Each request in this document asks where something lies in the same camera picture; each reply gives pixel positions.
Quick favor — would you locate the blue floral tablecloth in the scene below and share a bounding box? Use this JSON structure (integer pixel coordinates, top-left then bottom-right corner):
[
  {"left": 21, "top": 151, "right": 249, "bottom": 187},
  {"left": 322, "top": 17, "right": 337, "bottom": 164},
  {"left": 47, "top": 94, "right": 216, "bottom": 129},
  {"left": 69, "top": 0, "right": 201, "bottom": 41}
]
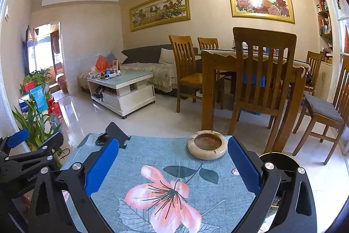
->
[{"left": 60, "top": 133, "right": 263, "bottom": 233}]

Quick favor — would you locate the blue cardboard box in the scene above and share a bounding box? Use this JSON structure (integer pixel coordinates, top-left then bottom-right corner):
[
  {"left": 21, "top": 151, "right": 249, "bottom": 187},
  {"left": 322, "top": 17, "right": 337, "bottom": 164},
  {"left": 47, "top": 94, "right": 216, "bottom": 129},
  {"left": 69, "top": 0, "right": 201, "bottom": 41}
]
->
[{"left": 18, "top": 85, "right": 47, "bottom": 119}]

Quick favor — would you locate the beige stone ashtray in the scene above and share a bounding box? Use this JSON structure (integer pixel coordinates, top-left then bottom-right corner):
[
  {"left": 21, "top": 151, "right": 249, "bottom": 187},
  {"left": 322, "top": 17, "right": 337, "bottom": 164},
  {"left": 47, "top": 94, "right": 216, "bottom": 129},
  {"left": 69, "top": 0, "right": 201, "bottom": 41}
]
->
[{"left": 187, "top": 130, "right": 228, "bottom": 160}]

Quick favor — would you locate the orange plastic bag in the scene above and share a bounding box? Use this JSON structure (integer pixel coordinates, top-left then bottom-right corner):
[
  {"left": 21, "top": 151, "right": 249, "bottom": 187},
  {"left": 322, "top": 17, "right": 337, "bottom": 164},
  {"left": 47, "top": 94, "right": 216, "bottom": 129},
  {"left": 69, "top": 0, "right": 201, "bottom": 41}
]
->
[{"left": 95, "top": 55, "right": 112, "bottom": 73}]

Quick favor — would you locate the wooden chair with cushion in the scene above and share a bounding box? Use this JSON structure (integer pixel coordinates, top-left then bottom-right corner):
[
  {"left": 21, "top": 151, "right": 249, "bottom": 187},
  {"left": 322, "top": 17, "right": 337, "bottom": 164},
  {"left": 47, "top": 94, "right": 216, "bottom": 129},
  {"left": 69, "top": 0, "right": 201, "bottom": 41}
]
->
[{"left": 293, "top": 51, "right": 349, "bottom": 166}]

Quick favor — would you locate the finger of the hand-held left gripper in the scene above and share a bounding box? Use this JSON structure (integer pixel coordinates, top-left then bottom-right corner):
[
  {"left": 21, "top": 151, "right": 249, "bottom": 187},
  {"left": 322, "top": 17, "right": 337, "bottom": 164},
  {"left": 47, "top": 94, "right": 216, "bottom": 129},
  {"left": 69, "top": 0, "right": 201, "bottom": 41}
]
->
[
  {"left": 4, "top": 132, "right": 65, "bottom": 168},
  {"left": 0, "top": 129, "right": 30, "bottom": 154}
]

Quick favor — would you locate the framed landscape painting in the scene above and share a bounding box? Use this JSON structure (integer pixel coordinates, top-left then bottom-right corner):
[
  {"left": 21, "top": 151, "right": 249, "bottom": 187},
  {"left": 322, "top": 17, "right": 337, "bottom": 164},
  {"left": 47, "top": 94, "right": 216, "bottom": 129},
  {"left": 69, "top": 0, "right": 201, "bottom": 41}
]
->
[{"left": 129, "top": 0, "right": 191, "bottom": 32}]

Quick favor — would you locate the white coffee table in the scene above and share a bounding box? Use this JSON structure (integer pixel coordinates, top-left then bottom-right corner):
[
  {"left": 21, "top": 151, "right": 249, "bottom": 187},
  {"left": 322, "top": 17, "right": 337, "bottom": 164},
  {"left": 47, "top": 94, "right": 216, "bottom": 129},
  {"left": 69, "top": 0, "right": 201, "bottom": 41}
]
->
[{"left": 87, "top": 71, "right": 156, "bottom": 119}]

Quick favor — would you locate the green potted plant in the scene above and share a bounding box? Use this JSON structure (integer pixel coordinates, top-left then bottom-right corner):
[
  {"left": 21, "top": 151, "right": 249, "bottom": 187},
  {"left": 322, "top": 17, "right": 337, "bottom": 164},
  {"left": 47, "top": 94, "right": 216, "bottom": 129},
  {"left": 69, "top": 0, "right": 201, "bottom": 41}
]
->
[{"left": 20, "top": 69, "right": 53, "bottom": 91}]

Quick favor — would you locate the white pillow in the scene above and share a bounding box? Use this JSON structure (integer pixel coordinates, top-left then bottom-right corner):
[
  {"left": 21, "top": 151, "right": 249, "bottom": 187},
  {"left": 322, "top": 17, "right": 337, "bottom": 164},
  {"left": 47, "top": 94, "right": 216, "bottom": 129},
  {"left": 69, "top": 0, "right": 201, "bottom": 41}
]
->
[
  {"left": 110, "top": 51, "right": 128, "bottom": 64},
  {"left": 159, "top": 48, "right": 175, "bottom": 64}
]

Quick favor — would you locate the wooden dining table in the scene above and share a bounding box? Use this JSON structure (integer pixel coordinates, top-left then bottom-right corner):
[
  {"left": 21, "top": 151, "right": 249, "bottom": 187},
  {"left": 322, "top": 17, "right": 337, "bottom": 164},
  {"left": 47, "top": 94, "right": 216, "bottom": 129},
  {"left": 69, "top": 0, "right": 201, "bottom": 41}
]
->
[{"left": 200, "top": 49, "right": 311, "bottom": 138}]

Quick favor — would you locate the blue plastic stool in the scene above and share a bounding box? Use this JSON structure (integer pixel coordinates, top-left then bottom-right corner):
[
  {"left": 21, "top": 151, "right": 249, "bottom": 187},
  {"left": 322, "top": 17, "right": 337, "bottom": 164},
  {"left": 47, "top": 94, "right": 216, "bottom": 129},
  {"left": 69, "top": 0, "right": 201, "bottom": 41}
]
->
[{"left": 242, "top": 72, "right": 267, "bottom": 89}]

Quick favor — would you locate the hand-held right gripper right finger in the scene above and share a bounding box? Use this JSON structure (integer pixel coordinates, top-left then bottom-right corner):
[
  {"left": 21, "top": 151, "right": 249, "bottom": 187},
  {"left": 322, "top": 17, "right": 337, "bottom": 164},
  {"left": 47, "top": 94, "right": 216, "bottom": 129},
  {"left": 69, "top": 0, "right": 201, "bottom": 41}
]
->
[{"left": 228, "top": 137, "right": 315, "bottom": 233}]

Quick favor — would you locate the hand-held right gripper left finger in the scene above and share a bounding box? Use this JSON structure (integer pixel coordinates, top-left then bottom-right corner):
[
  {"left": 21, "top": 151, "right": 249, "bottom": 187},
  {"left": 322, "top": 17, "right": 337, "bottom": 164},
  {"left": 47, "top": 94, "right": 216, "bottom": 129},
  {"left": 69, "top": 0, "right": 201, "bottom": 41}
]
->
[{"left": 29, "top": 137, "right": 120, "bottom": 233}]

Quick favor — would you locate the black phone stand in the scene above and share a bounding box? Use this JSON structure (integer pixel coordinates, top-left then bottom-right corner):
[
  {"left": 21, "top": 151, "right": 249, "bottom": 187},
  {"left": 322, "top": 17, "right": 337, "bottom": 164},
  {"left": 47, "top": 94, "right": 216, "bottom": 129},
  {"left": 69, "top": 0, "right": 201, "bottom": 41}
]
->
[{"left": 95, "top": 122, "right": 131, "bottom": 150}]

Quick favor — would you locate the lucky bamboo plant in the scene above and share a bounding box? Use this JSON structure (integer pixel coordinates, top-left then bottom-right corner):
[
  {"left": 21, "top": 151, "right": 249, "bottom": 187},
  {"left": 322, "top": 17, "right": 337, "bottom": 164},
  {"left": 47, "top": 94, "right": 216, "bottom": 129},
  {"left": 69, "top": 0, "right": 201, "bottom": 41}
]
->
[{"left": 12, "top": 97, "right": 64, "bottom": 153}]

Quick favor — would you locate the wall shelf with goods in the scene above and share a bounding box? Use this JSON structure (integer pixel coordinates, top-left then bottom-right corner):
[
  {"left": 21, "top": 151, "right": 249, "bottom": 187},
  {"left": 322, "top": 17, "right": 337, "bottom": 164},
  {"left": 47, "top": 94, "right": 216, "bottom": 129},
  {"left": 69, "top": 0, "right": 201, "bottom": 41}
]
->
[{"left": 316, "top": 0, "right": 334, "bottom": 37}]

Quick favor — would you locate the white low cabinet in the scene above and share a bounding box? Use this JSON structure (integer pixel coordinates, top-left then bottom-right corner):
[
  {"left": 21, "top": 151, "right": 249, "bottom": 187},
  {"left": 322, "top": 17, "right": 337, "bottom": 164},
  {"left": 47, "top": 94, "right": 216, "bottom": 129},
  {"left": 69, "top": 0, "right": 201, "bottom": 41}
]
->
[{"left": 315, "top": 61, "right": 334, "bottom": 98}]

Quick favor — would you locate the large wooden dining chair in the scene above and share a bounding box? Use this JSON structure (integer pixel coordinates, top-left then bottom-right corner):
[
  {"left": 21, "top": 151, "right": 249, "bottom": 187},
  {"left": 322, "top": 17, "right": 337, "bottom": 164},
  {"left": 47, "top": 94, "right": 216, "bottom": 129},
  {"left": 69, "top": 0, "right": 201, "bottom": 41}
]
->
[{"left": 228, "top": 27, "right": 298, "bottom": 153}]

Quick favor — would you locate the framed peony painting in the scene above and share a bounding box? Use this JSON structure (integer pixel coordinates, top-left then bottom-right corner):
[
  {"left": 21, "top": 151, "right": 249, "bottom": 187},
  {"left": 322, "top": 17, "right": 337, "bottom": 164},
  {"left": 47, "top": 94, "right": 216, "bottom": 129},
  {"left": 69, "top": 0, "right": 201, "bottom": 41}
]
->
[{"left": 228, "top": 0, "right": 295, "bottom": 24}]

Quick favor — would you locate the red gift box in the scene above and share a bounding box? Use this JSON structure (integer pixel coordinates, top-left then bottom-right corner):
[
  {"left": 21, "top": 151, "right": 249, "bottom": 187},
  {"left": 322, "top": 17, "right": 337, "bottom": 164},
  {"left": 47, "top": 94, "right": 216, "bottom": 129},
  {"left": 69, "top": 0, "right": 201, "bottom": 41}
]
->
[{"left": 47, "top": 98, "right": 63, "bottom": 119}]

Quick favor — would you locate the sliding glass door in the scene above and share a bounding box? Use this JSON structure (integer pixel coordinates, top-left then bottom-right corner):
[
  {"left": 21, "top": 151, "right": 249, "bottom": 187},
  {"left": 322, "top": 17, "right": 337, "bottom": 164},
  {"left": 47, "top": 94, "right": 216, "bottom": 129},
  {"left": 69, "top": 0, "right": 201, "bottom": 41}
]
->
[{"left": 337, "top": 19, "right": 349, "bottom": 155}]

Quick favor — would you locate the grey seat cushion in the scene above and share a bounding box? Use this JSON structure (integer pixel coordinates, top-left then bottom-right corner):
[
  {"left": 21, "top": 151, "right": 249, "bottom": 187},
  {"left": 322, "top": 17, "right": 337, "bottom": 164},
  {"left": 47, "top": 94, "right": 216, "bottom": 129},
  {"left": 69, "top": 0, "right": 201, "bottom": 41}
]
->
[{"left": 304, "top": 93, "right": 345, "bottom": 124}]

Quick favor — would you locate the grey sofa with lace cover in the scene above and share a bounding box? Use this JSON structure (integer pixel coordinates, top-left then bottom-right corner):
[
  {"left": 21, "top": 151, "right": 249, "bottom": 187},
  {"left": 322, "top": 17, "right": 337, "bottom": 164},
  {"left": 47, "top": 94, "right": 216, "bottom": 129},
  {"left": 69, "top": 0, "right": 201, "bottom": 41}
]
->
[{"left": 78, "top": 45, "right": 204, "bottom": 98}]

